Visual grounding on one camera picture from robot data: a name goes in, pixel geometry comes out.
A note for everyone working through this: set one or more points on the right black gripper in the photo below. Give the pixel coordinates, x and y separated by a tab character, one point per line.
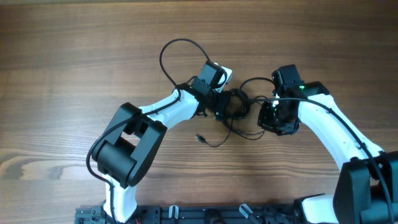
264	120

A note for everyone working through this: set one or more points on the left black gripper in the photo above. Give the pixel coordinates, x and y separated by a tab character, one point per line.
224	97

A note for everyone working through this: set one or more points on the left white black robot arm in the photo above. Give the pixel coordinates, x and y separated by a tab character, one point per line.
127	148

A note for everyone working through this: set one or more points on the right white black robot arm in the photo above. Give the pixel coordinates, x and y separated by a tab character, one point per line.
366	191

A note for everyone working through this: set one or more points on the black aluminium base frame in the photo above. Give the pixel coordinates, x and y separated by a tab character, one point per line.
270	213

